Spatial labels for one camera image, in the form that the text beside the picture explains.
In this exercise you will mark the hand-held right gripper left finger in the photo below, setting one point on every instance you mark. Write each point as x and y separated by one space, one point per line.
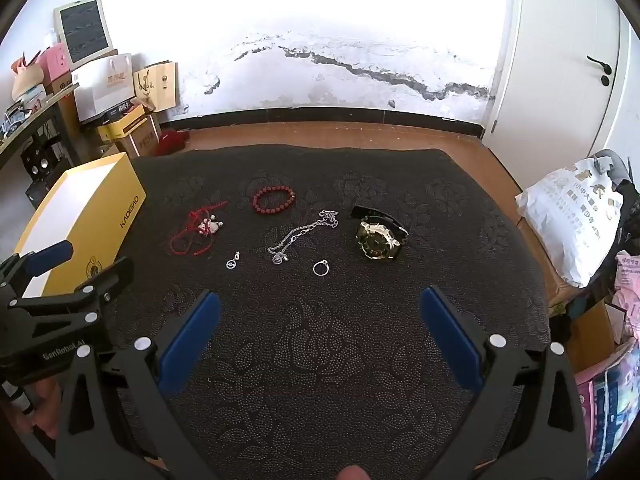
192 342

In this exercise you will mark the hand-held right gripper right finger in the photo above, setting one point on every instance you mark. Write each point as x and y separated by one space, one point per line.
452 340

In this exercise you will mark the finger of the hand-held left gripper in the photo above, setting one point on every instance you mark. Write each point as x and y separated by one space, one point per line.
47 258
107 277

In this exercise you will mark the yellow cardboard box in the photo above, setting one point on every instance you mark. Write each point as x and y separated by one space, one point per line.
117 210

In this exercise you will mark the person's left hand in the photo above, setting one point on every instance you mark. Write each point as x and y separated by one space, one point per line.
45 410

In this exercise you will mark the person's right hand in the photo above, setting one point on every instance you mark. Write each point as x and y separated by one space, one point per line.
354 473

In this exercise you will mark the small silver pendant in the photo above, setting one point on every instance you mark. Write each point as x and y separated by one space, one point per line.
231 263

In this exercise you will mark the black speaker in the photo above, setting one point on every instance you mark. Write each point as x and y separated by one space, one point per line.
40 162

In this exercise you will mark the dark patterned blanket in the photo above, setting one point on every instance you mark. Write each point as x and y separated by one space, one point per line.
310 360

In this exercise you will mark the gold and black wristwatch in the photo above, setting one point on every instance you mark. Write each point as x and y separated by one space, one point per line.
377 242

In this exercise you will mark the dark desk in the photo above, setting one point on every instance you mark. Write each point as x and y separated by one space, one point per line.
30 120

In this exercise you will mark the brown cardboard box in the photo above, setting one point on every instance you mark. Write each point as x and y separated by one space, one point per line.
146 140

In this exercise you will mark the red cloth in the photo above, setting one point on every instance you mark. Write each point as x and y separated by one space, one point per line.
170 143

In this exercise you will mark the yellow and black box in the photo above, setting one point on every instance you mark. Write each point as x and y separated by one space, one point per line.
125 127

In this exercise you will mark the white printed plastic bag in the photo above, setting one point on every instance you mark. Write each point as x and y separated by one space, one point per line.
570 220

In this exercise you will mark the colourful printed packet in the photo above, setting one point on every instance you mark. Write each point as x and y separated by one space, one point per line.
612 400

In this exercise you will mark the white paper bag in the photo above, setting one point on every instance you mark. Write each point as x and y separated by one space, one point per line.
100 90

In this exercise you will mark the pink packet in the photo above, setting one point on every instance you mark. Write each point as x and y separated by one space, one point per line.
630 285

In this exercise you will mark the pink box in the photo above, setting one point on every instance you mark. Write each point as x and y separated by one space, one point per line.
52 62

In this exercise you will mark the brown paper bag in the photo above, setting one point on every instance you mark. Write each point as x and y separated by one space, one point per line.
160 85

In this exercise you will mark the white framed grey board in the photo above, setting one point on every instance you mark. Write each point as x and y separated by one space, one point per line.
85 30

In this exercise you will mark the grey chair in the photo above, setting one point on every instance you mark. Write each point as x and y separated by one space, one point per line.
622 170

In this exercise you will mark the white door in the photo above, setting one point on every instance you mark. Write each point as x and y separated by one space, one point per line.
550 60

